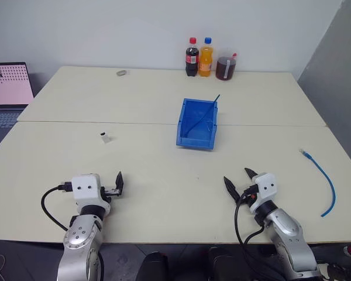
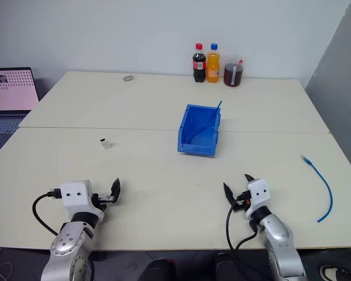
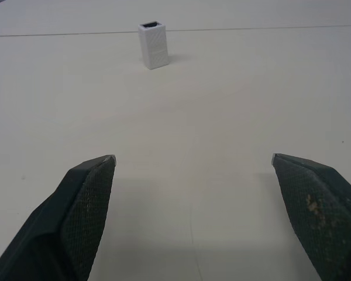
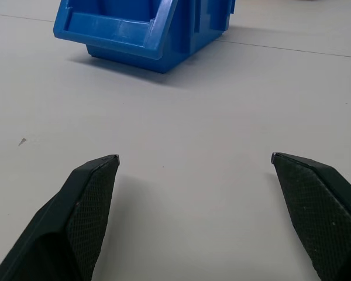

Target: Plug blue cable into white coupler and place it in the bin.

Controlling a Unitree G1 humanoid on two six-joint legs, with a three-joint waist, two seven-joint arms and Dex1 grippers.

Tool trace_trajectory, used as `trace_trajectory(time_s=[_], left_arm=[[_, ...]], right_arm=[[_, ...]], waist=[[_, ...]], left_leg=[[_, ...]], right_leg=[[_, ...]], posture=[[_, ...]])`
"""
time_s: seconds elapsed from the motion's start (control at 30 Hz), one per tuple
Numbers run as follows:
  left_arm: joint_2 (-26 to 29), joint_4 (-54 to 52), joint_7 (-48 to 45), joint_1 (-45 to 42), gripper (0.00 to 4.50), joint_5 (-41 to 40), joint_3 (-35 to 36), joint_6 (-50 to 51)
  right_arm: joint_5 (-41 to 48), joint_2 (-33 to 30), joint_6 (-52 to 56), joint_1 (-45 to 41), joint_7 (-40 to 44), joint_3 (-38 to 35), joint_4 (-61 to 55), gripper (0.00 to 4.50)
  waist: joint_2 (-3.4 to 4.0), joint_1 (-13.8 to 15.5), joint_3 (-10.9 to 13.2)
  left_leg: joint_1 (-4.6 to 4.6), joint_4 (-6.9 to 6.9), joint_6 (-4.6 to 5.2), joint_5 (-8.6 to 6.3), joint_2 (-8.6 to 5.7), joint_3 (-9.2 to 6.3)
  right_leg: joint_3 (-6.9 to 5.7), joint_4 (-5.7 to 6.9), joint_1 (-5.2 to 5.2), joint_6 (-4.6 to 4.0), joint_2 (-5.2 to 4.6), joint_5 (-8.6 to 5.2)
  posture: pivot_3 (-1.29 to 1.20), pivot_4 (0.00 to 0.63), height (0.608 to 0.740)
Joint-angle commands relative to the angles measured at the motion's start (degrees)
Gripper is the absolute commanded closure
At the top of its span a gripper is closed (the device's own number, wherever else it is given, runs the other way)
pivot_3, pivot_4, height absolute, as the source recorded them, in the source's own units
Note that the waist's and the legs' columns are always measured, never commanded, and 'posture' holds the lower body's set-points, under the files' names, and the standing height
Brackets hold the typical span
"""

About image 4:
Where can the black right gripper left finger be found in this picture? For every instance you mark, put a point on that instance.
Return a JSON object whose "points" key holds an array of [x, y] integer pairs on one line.
{"points": [[76, 216]]}

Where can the blue plastic storage bin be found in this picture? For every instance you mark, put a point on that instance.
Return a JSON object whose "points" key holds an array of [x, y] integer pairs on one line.
{"points": [[146, 32]]}

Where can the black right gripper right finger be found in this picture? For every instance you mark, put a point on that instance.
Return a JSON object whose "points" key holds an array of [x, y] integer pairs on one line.
{"points": [[324, 210]]}

